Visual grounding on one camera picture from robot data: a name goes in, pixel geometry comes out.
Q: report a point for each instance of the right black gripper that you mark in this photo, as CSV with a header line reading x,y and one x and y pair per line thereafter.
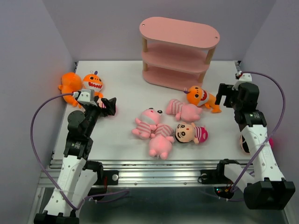
x,y
225,89

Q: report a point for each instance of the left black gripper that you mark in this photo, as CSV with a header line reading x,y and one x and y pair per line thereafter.
x,y
110,109

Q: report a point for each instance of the boy doll pink pants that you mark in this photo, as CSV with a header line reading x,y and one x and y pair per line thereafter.
x,y
244,146
185,133
102,105

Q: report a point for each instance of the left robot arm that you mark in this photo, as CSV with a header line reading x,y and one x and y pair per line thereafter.
x,y
78,174

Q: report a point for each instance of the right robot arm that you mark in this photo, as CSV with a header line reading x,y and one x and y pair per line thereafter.
x,y
263,185

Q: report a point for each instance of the pink three-tier shelf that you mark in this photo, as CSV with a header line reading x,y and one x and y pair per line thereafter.
x,y
175,53

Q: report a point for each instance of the orange shark plush right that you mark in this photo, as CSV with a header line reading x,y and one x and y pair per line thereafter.
x,y
199,97

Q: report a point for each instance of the orange shark plush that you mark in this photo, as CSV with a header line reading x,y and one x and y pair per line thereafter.
x,y
93,82
199,97

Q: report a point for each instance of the orange shark plush left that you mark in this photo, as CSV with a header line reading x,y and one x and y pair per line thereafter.
x,y
93,82

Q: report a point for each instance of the pink striped plush upper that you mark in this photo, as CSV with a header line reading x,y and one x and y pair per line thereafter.
x,y
182,111

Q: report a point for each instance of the pink striped plush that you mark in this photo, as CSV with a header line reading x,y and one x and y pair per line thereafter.
x,y
161,141
182,111

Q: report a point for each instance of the pink plush with face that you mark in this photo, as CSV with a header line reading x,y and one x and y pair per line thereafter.
x,y
147,123

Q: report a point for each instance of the plain orange plush toy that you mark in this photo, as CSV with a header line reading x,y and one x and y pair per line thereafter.
x,y
70,82

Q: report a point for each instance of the pink striped plush lower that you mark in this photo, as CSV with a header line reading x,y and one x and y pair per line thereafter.
x,y
161,141

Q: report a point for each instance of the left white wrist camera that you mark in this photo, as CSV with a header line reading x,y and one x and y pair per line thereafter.
x,y
85,97

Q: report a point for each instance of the aluminium rail frame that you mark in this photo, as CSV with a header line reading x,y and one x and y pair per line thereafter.
x,y
117,148

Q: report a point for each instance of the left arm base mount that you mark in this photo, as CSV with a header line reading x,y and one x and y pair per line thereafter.
x,y
109,178

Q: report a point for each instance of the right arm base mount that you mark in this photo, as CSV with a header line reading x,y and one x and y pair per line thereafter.
x,y
216,176

